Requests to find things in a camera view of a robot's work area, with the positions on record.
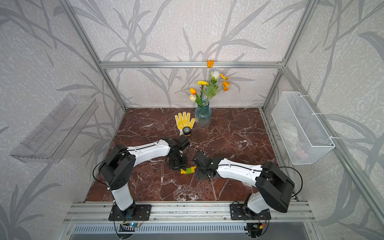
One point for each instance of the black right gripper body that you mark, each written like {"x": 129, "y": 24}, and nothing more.
{"x": 201, "y": 174}

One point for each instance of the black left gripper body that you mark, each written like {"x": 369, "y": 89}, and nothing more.
{"x": 178, "y": 162}

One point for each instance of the long green lego brick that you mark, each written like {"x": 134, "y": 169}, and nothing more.
{"x": 190, "y": 170}

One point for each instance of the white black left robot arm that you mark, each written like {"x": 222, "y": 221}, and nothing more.
{"x": 117, "y": 168}

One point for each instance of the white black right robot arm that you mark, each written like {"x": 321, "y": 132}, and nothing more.
{"x": 275, "y": 188}

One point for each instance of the yellow white work glove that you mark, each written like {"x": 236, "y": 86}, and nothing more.
{"x": 183, "y": 120}

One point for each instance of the blue glass vase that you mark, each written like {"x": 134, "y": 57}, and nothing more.
{"x": 203, "y": 115}

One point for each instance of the left controller circuit board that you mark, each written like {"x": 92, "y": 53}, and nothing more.
{"x": 131, "y": 225}

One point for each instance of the controller circuit board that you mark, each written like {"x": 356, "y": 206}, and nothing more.
{"x": 254, "y": 227}
{"x": 131, "y": 225}

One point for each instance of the right controller circuit board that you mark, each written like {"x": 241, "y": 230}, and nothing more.
{"x": 254, "y": 227}

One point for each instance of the artificial flower bouquet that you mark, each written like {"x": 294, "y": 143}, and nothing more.
{"x": 215, "y": 84}

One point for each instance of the white cloth in basket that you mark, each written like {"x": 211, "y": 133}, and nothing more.
{"x": 290, "y": 134}

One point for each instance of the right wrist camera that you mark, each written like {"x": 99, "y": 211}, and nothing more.
{"x": 202, "y": 161}

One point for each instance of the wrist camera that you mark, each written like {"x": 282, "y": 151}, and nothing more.
{"x": 202, "y": 161}
{"x": 183, "y": 142}

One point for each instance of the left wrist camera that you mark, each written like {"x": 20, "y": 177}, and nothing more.
{"x": 183, "y": 142}

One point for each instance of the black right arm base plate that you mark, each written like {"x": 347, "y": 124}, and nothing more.
{"x": 241, "y": 212}

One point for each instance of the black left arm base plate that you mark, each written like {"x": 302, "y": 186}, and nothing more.
{"x": 135, "y": 212}

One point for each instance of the aluminium front rail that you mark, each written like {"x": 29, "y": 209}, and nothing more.
{"x": 183, "y": 212}

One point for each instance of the white wire mesh basket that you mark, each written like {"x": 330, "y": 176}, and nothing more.
{"x": 314, "y": 140}

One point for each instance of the clear acrylic wall shelf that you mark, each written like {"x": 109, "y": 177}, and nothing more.
{"x": 51, "y": 139}

